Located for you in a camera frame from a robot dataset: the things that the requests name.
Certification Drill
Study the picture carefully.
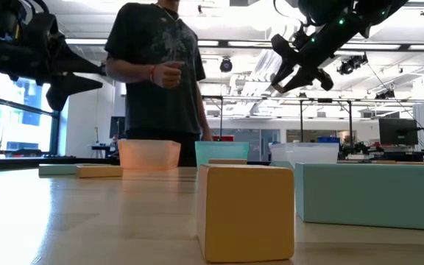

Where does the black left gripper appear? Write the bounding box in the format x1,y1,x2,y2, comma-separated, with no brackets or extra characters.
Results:
22,13,104,111

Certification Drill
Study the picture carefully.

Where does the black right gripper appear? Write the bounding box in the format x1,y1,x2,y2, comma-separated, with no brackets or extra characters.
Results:
270,16,360,93

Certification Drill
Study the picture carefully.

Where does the long teal block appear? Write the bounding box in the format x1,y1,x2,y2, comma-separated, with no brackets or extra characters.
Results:
38,163,84,177
294,162,424,231

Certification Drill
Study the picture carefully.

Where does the white ceiling pipe bundle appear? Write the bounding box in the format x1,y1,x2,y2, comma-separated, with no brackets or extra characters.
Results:
250,49,285,85

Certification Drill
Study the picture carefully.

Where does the black overhead metal rack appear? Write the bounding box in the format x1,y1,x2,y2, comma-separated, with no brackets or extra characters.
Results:
201,95,353,143

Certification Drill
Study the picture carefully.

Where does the black track light cluster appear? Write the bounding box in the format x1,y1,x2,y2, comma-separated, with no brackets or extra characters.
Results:
336,53,369,77
375,89,396,100

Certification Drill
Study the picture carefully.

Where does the black computer monitor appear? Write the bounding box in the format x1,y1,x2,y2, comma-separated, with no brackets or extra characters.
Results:
109,116,127,139
378,117,419,146

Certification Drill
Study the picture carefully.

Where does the large window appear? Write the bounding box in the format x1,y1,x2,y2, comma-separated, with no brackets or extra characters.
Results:
0,68,60,155

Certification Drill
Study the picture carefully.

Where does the round black ceiling spotlight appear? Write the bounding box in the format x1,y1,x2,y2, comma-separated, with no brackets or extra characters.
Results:
219,57,233,74

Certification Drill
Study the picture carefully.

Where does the person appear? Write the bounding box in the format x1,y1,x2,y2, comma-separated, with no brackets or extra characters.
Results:
104,0,213,167

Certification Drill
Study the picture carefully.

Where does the clear plastic bin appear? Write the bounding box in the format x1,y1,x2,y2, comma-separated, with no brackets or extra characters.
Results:
269,142,341,165

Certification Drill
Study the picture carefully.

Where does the black lab equipment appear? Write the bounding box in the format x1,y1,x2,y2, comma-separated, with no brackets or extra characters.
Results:
340,141,381,160

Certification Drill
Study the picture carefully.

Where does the orange translucent plastic bin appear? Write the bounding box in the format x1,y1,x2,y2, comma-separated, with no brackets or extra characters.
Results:
119,138,182,171

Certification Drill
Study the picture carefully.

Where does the green translucent plastic bin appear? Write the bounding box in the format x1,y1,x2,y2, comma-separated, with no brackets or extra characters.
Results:
194,141,250,169

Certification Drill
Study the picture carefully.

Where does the natural wooden block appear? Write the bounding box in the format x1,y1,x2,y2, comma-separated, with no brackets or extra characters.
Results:
208,158,248,166

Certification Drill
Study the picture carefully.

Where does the orange cube block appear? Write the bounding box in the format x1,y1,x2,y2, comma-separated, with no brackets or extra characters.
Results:
197,163,295,264

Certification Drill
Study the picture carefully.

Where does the black aluminium table frame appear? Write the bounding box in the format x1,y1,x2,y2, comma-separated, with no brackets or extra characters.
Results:
0,156,424,178

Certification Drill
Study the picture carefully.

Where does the black ceiling rail fixture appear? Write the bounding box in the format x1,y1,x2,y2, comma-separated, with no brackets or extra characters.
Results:
405,1,424,16

